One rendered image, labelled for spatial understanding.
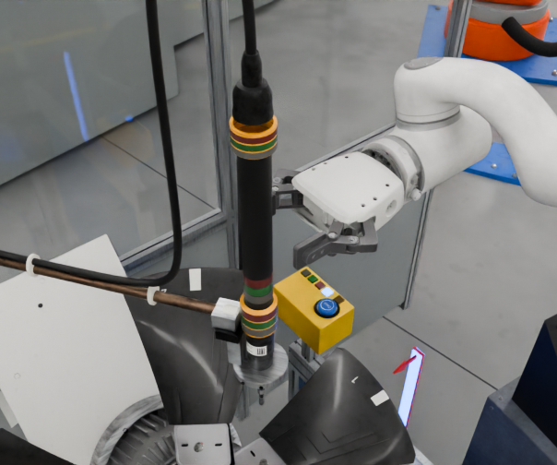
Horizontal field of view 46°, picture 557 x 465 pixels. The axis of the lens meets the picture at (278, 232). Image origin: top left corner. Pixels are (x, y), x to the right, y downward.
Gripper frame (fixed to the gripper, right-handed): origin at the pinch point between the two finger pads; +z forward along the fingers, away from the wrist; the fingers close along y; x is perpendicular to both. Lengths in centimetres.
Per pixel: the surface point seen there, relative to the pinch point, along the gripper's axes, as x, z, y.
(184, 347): -30.4, 6.0, 14.8
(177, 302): -11.4, 9.5, 7.5
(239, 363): -19.2, 5.8, 0.5
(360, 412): -49, -16, -2
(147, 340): -31.1, 9.6, 19.8
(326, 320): -58, -30, 22
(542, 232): -166, -211, 62
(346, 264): -115, -86, 70
